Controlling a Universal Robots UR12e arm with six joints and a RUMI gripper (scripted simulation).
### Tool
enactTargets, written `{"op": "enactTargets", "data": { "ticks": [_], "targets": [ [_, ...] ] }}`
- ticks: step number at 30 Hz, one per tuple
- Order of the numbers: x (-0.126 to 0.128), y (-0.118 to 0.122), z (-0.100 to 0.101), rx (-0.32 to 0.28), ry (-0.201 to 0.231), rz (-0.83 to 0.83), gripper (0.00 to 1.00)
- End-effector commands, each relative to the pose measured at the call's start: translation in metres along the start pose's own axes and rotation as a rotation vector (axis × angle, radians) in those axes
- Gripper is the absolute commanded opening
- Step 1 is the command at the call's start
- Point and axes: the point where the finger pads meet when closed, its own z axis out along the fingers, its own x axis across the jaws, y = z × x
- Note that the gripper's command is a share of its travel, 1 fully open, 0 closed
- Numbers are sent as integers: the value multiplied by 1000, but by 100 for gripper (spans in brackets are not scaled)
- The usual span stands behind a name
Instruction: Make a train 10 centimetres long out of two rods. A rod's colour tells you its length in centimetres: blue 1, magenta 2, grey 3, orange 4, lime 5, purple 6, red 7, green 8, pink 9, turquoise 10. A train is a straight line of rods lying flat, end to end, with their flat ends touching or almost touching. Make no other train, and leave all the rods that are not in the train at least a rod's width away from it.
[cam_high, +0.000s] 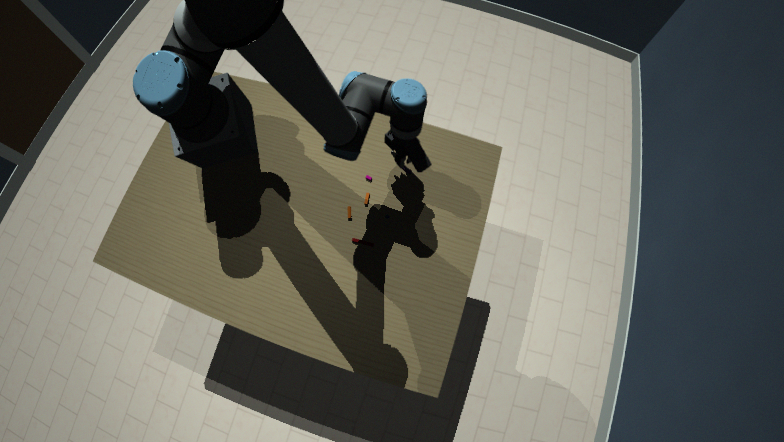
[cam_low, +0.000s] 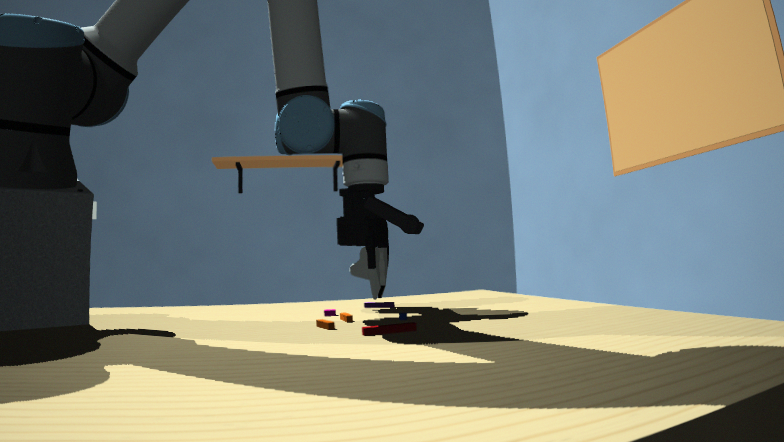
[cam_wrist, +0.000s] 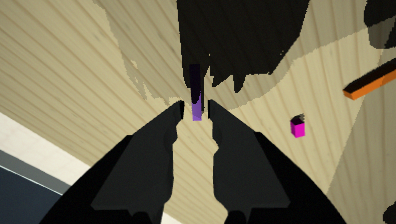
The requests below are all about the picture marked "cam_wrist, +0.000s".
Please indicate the purple rod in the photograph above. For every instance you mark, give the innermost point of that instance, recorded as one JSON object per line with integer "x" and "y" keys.
{"x": 195, "y": 85}

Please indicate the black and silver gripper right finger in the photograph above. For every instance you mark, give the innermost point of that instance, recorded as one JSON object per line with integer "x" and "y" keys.
{"x": 252, "y": 175}

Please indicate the orange rod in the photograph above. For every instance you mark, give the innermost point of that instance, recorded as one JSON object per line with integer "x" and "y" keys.
{"x": 371, "y": 82}

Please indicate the magenta cube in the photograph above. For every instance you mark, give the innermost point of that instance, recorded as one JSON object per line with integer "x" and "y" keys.
{"x": 297, "y": 128}

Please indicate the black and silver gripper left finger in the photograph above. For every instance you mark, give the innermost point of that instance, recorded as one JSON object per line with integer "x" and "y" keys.
{"x": 134, "y": 176}

